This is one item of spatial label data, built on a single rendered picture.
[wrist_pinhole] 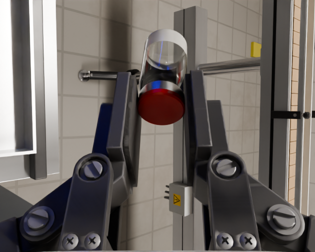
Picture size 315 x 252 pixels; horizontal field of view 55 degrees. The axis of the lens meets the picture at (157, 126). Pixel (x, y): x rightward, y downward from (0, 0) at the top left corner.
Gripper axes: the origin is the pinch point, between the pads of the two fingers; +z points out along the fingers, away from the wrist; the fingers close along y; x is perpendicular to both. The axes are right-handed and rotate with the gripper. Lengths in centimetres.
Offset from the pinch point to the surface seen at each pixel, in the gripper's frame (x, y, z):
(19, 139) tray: -23.9, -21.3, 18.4
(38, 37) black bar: -14.4, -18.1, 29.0
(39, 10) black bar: -11.9, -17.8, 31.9
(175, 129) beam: -91, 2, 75
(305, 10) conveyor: -40, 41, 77
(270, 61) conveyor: -53, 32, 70
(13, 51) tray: -15.2, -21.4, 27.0
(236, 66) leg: -61, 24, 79
